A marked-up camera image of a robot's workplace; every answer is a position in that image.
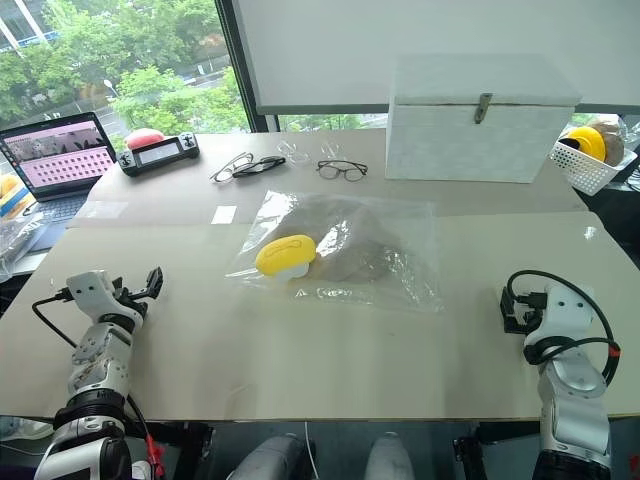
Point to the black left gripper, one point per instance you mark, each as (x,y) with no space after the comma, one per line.
(131,299)

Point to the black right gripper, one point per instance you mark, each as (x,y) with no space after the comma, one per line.
(532,306)

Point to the clear plastic bag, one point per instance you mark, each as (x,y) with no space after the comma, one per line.
(390,290)

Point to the beige cap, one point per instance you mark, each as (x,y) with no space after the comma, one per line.
(360,240)

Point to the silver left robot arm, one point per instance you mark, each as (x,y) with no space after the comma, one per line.
(97,360)

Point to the small white paper label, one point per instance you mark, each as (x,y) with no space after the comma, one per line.
(223,214)

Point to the crumpled clear plastic bags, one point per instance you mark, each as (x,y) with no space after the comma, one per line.
(17,245)

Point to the black handheld controller with screen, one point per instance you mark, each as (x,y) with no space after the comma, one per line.
(155,156)

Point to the red dome button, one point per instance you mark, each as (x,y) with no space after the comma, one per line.
(144,137)

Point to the open laptop with pink screen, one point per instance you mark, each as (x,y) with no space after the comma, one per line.
(50,160)

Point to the white perforated plastic basket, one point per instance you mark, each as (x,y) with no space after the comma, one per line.
(585,167)

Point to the black folded glasses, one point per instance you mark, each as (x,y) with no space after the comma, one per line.
(257,166)

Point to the white wooden box with latch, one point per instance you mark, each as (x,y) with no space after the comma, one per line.
(475,135)

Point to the grey rounded robot leg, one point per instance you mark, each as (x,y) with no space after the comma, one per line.
(389,457)
(272,460)

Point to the clear safety goggles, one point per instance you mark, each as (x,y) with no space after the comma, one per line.
(292,151)

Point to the white panel board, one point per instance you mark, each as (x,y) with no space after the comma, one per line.
(400,45)

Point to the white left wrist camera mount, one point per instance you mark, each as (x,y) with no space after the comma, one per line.
(95,295)

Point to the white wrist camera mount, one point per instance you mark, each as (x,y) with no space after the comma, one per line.
(95,295)
(565,312)

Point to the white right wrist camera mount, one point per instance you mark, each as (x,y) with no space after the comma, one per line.
(565,312)

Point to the black round-frame glasses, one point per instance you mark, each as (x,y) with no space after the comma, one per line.
(342,169)

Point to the black window frame post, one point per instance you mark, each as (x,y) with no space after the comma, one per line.
(240,65)

